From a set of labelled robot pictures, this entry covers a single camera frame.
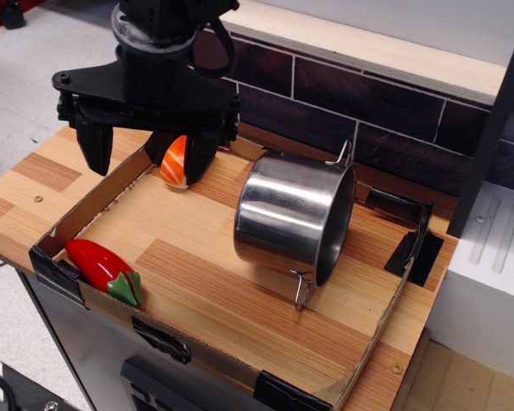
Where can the brick pattern backsplash shelf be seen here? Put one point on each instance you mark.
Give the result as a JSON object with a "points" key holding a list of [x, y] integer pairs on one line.
{"points": [[418, 118]]}

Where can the cardboard fence with black tape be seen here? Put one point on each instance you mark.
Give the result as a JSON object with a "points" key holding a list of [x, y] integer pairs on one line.
{"points": [[205, 311]]}

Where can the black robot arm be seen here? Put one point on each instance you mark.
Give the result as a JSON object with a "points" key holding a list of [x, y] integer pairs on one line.
{"points": [[168, 30]]}

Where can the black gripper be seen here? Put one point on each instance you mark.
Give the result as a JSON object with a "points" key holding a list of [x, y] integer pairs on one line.
{"points": [[147, 94]]}

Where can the stainless steel pot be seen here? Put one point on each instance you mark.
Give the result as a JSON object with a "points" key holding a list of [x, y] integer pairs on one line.
{"points": [[293, 215]]}

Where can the black panel under table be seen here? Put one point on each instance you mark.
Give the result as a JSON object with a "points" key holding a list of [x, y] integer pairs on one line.
{"points": [[148, 389]]}

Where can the salmon nigiri sushi toy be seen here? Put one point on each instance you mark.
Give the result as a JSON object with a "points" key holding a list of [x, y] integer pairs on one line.
{"points": [[172, 165]]}

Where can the black chair wheel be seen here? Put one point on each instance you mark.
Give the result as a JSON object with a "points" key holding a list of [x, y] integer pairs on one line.
{"points": [[11, 15]]}

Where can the red chili pepper toy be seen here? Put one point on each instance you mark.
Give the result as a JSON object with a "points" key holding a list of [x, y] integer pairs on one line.
{"points": [[105, 270]]}

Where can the white plastic sink drainer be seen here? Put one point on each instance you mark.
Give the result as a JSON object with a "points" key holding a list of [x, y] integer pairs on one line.
{"points": [[473, 314]]}

